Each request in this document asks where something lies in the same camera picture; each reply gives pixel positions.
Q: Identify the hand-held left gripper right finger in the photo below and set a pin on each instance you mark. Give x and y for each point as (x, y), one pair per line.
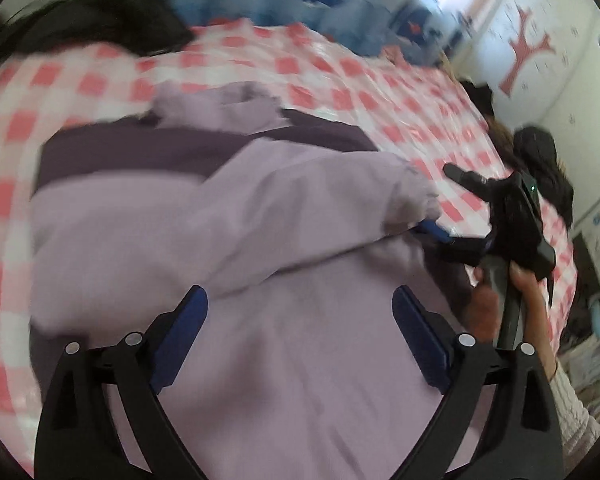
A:
(422, 337)

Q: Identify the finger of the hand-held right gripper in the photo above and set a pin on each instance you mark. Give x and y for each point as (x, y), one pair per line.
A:
(442, 234)
(467, 177)

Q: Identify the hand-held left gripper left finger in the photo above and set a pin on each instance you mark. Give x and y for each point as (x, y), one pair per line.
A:
(177, 332)

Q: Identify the light purple sweatshirt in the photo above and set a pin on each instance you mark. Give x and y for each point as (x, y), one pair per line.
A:
(280, 210)

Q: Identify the person's right forearm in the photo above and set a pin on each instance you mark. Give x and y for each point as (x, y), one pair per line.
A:
(565, 400)

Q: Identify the person's right hand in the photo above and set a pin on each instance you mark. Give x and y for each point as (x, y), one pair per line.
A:
(485, 310)

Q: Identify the pink white checkered bed sheet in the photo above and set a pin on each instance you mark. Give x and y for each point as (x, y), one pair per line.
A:
(355, 85)

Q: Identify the pile of boxes and papers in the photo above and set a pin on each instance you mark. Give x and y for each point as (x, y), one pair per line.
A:
(590, 360)

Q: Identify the blue whale print curtain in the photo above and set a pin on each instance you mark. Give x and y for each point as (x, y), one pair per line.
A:
(280, 0)

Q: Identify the black jacket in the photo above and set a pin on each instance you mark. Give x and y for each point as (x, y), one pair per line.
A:
(105, 15)

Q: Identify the pink tree wall decal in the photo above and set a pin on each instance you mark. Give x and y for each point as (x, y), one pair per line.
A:
(522, 50)

